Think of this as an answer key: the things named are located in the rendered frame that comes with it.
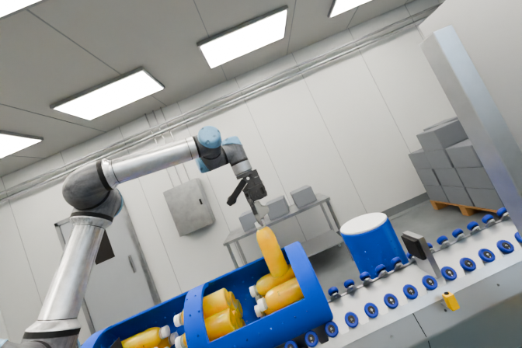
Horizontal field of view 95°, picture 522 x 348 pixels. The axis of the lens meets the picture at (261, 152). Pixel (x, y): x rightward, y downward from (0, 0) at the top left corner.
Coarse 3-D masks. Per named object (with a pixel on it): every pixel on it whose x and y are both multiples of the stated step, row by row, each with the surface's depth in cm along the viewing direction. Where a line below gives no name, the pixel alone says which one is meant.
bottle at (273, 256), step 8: (264, 224) 92; (256, 232) 92; (264, 232) 90; (272, 232) 92; (264, 240) 89; (272, 240) 90; (264, 248) 89; (272, 248) 89; (264, 256) 90; (272, 256) 88; (280, 256) 89; (272, 264) 88; (280, 264) 88; (272, 272) 89; (280, 272) 88
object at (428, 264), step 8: (408, 232) 97; (408, 240) 93; (416, 240) 90; (424, 240) 89; (408, 248) 96; (416, 248) 90; (424, 248) 89; (416, 256) 92; (424, 256) 89; (432, 256) 88; (424, 264) 92; (432, 264) 88; (432, 272) 89
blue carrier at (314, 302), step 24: (264, 264) 103; (216, 288) 102; (240, 288) 104; (312, 288) 79; (144, 312) 95; (168, 312) 102; (192, 312) 82; (288, 312) 77; (312, 312) 78; (96, 336) 87; (120, 336) 101; (192, 336) 77; (240, 336) 77; (264, 336) 77; (288, 336) 79
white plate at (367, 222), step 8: (360, 216) 155; (368, 216) 149; (376, 216) 143; (384, 216) 138; (344, 224) 152; (352, 224) 146; (360, 224) 140; (368, 224) 135; (376, 224) 131; (344, 232) 139; (352, 232) 134; (360, 232) 131
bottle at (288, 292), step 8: (288, 280) 87; (296, 280) 85; (272, 288) 87; (280, 288) 85; (288, 288) 84; (296, 288) 83; (272, 296) 84; (280, 296) 83; (288, 296) 83; (296, 296) 83; (264, 304) 84; (272, 304) 83; (280, 304) 83; (288, 304) 84
